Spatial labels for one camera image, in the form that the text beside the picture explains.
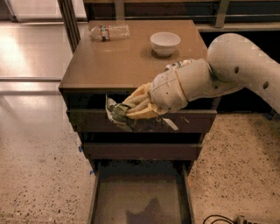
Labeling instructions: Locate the middle drawer front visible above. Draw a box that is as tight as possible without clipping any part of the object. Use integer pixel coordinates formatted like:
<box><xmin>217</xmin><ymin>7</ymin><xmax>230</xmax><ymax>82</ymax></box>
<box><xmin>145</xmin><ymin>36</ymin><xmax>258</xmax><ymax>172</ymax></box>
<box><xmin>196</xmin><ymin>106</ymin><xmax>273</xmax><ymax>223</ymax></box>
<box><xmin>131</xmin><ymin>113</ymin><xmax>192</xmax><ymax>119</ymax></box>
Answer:
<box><xmin>83</xmin><ymin>143</ymin><xmax>202</xmax><ymax>160</ymax></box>

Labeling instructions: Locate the brown drawer cabinet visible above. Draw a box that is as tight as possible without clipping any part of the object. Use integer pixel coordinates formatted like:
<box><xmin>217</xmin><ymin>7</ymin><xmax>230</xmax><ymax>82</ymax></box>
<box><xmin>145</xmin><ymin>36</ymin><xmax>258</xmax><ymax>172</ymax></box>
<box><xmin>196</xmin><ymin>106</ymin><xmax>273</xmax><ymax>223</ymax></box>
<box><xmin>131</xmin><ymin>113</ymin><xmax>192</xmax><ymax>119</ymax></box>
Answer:
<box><xmin>59</xmin><ymin>20</ymin><xmax>220</xmax><ymax>168</ymax></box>

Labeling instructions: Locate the white soda can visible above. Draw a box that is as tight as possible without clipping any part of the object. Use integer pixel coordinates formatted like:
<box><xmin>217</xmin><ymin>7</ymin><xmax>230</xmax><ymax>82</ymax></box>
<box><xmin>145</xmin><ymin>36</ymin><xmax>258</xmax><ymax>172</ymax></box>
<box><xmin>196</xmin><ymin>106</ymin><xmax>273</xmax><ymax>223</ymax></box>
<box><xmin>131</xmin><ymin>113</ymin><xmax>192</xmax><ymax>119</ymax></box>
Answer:
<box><xmin>164</xmin><ymin>59</ymin><xmax>193</xmax><ymax>71</ymax></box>

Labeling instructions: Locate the dark vertical post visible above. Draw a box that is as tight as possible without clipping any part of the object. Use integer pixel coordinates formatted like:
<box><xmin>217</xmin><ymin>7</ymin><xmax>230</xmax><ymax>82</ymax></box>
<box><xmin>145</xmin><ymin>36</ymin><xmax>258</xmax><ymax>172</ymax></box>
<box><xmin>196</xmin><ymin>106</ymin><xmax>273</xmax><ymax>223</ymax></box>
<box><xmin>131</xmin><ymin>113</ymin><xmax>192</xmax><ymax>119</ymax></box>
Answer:
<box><xmin>57</xmin><ymin>0</ymin><xmax>81</xmax><ymax>53</ymax></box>

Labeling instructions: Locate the green jalapeno chip bag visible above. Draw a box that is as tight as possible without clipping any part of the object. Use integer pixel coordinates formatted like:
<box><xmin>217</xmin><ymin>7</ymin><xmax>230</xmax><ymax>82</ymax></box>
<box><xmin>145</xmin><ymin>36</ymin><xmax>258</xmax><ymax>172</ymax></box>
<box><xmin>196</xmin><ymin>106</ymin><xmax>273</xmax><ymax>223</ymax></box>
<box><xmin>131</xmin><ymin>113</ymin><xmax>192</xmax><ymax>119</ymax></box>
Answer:
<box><xmin>105</xmin><ymin>97</ymin><xmax>179</xmax><ymax>132</ymax></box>

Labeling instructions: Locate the white bowl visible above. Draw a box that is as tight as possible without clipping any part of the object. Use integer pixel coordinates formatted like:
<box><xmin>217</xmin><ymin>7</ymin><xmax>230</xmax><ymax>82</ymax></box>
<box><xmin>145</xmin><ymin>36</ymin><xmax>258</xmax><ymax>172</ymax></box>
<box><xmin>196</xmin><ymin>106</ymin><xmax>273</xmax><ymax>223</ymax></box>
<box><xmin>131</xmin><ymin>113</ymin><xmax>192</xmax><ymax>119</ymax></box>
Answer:
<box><xmin>150</xmin><ymin>31</ymin><xmax>181</xmax><ymax>57</ymax></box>

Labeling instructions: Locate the metal railing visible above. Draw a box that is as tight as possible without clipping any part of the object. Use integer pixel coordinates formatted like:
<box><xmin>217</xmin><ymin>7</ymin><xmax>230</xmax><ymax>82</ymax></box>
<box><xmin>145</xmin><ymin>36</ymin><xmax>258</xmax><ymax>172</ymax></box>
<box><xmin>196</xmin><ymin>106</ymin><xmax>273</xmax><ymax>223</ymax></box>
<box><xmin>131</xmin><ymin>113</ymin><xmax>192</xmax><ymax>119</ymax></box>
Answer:
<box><xmin>82</xmin><ymin>0</ymin><xmax>280</xmax><ymax>27</ymax></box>

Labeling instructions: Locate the open bottom drawer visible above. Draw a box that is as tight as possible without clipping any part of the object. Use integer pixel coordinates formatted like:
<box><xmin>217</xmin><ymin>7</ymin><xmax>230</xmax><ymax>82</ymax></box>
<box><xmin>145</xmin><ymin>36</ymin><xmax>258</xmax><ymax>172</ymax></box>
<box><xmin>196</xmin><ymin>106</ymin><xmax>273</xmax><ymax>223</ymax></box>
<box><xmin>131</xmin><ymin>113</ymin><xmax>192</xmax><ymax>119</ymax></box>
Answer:
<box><xmin>87</xmin><ymin>160</ymin><xmax>195</xmax><ymax>224</ymax></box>

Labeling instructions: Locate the top drawer front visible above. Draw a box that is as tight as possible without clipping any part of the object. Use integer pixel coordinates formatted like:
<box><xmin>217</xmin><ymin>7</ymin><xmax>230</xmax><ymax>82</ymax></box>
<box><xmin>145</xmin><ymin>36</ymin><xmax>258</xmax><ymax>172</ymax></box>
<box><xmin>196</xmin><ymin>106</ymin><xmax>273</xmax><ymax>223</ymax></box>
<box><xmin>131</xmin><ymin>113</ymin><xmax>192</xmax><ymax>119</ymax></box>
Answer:
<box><xmin>67</xmin><ymin>109</ymin><xmax>217</xmax><ymax>133</ymax></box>

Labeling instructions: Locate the black cable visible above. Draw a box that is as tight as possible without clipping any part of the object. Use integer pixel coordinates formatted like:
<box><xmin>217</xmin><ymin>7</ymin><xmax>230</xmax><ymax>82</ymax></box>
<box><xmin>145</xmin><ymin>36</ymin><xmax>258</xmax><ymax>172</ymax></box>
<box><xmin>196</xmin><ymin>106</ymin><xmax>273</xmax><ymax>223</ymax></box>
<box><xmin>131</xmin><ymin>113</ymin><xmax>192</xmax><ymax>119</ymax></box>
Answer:
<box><xmin>202</xmin><ymin>214</ymin><xmax>236</xmax><ymax>224</ymax></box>

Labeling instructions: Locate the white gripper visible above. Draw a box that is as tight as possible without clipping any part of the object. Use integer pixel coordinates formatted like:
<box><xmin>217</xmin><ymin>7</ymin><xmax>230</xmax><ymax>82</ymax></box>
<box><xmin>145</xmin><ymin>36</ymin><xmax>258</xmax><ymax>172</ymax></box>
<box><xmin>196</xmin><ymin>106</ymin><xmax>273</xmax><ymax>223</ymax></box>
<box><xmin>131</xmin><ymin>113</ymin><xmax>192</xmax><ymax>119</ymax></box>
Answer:
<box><xmin>123</xmin><ymin>70</ymin><xmax>187</xmax><ymax>120</ymax></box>

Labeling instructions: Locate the clear plastic water bottle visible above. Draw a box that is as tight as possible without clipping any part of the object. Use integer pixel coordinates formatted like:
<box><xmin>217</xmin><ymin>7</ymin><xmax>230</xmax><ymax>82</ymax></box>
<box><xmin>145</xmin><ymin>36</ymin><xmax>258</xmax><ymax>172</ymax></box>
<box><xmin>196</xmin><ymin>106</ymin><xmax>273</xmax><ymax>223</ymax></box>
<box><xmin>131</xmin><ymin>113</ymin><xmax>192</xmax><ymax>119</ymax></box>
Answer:
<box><xmin>89</xmin><ymin>24</ymin><xmax>130</xmax><ymax>42</ymax></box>

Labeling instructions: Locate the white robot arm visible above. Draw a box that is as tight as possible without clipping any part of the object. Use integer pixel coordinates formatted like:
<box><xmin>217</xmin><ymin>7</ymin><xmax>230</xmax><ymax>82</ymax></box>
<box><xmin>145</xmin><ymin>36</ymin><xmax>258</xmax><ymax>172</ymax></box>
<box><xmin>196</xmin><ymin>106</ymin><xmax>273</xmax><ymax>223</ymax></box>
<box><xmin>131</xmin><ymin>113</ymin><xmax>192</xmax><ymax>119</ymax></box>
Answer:
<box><xmin>124</xmin><ymin>33</ymin><xmax>280</xmax><ymax>119</ymax></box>

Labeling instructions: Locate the power strip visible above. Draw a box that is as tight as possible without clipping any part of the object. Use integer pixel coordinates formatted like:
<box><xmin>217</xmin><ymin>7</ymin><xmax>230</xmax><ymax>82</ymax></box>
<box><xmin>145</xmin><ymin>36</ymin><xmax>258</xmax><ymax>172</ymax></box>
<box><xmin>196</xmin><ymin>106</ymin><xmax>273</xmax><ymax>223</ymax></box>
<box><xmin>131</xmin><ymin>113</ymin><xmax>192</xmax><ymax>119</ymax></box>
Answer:
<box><xmin>235</xmin><ymin>215</ymin><xmax>269</xmax><ymax>224</ymax></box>

